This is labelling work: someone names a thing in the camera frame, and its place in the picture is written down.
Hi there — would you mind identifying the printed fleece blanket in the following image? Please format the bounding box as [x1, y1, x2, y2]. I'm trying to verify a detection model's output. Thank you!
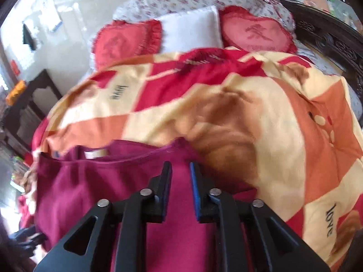
[31, 48, 363, 272]

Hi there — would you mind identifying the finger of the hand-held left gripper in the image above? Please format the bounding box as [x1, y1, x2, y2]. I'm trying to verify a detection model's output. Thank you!
[8, 225, 47, 258]

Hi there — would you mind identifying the dark wooden table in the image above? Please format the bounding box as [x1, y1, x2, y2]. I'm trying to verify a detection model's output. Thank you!
[4, 68, 63, 148]

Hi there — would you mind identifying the dark hanging cloth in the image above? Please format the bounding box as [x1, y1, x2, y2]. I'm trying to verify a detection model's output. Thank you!
[23, 23, 39, 51]

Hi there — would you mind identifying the dark wooden headboard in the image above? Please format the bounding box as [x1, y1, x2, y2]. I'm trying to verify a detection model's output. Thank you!
[276, 0, 363, 97]

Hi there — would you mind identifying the maroon shirt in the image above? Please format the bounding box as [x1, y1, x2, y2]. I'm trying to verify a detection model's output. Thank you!
[18, 137, 256, 272]

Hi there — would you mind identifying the yellow plastic basket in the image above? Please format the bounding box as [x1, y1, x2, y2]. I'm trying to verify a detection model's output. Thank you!
[6, 80, 27, 105]

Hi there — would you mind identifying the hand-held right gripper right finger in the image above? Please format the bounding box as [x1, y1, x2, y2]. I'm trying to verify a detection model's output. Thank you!
[189, 161, 331, 272]

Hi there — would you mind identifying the red heart pillow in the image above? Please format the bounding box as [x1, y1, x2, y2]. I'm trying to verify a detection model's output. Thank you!
[220, 5, 297, 54]
[91, 19, 163, 70]

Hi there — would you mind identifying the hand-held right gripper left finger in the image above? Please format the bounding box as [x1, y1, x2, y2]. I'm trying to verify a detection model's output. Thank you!
[33, 161, 173, 272]

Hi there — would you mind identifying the white wall poster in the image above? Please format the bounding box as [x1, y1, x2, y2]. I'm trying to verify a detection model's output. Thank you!
[23, 0, 63, 32]

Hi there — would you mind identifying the white pillow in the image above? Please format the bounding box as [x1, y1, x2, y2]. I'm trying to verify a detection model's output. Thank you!
[155, 6, 223, 54]

